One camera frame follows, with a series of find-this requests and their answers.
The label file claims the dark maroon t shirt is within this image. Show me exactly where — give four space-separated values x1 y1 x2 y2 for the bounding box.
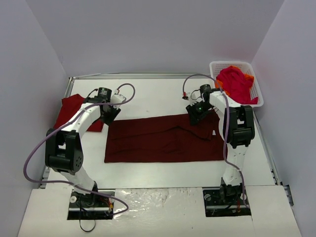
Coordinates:
104 112 224 163

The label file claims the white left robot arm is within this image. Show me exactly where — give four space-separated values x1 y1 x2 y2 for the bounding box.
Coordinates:
45 87 126 206

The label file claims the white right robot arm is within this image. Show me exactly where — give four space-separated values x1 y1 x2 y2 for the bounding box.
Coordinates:
183 84 255 204

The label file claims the orange t shirt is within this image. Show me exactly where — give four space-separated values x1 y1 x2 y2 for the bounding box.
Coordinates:
216 73 254 97

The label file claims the folded red t shirt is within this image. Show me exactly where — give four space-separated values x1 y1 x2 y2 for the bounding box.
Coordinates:
53 94 104 132

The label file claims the crimson pink t shirt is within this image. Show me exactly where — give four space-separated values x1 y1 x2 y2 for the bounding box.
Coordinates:
216 66 258 105

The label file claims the white plastic laundry basket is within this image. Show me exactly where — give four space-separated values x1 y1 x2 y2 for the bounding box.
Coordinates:
209 61 264 108

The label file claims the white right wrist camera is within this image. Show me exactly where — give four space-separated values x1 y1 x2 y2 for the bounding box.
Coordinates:
182 89 202 105

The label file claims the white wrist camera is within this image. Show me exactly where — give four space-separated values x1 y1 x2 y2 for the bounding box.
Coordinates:
182 89 202 105
111 89 127 109

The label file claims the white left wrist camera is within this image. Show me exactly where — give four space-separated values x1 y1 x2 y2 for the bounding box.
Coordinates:
111 89 127 109

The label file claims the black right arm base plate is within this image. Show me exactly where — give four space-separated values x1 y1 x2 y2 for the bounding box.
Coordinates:
202 188 251 218

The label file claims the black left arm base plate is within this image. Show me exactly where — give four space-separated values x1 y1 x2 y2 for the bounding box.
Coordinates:
67 190 114 220

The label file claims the thin black cable loop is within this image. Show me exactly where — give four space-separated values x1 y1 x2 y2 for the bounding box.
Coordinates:
79 214 96 233

